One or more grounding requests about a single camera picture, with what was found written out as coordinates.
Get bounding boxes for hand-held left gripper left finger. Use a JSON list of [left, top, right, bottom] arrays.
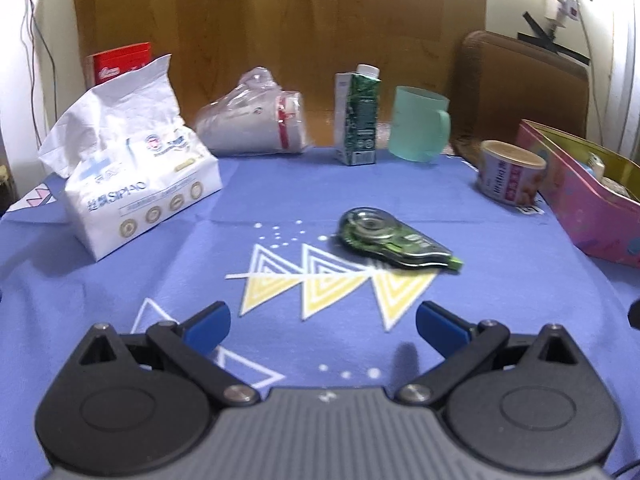
[[75, 301, 261, 407]]

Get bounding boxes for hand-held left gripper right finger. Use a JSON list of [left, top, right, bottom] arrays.
[[397, 301, 574, 407]]

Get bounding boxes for green correction tape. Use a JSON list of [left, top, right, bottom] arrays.
[[336, 207, 465, 273]]

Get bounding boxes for pink biscuit tin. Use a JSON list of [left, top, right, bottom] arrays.
[[516, 119, 640, 267]]

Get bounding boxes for blue printed blanket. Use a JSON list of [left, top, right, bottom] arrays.
[[0, 146, 640, 480]]

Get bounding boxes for small white bottle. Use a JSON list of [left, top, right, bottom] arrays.
[[584, 151, 607, 179]]

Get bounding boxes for white tissue pack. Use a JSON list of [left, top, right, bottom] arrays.
[[38, 54, 223, 263]]

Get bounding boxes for teal plastic cup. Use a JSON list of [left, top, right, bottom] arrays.
[[387, 85, 452, 163]]

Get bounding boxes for paper cups in plastic sleeve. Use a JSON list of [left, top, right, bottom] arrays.
[[194, 66, 315, 157]]

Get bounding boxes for green drink carton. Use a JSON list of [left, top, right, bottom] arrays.
[[334, 64, 383, 167]]

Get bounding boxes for brown chair back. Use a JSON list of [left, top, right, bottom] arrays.
[[451, 30, 592, 162]]

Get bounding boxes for red cardboard box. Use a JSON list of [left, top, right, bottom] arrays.
[[84, 42, 153, 89]]

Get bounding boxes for black tape strips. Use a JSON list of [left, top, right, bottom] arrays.
[[517, 10, 592, 66]]

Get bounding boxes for wooden board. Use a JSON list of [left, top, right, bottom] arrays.
[[73, 0, 489, 150]]

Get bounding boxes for white power cable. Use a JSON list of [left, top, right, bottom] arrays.
[[567, 0, 612, 138]]

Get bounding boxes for black hanging cable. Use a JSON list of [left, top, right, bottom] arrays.
[[21, 0, 57, 147]]

